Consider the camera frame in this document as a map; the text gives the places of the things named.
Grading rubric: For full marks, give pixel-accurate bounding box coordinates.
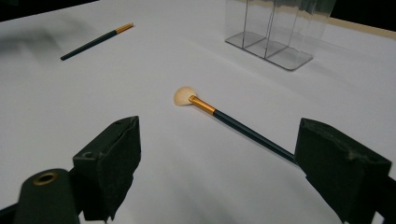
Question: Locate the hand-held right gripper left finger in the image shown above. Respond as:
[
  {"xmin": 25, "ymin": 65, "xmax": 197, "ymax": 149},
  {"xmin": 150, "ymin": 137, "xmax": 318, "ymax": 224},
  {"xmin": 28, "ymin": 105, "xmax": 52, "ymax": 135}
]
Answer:
[{"xmin": 72, "ymin": 115, "xmax": 142, "ymax": 222}]

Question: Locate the thin makeup brush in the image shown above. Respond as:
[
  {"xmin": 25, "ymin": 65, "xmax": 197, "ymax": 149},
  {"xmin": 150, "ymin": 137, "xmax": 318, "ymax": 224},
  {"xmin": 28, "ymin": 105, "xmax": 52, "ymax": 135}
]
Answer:
[{"xmin": 60, "ymin": 21, "xmax": 134, "ymax": 62}]

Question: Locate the clear acrylic organizer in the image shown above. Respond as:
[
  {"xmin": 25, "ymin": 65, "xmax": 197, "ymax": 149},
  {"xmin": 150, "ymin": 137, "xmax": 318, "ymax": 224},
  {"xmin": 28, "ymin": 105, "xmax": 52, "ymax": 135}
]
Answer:
[{"xmin": 224, "ymin": 0, "xmax": 337, "ymax": 72}]

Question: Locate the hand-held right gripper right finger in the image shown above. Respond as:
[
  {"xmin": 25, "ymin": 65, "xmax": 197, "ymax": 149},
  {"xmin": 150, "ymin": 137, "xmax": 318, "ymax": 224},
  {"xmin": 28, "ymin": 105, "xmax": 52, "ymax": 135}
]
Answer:
[{"xmin": 293, "ymin": 117, "xmax": 392, "ymax": 224}]

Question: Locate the fan makeup brush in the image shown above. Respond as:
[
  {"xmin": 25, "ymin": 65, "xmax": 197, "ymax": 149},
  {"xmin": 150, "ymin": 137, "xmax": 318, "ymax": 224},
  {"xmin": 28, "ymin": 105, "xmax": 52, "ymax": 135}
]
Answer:
[{"xmin": 173, "ymin": 86, "xmax": 297, "ymax": 164}]

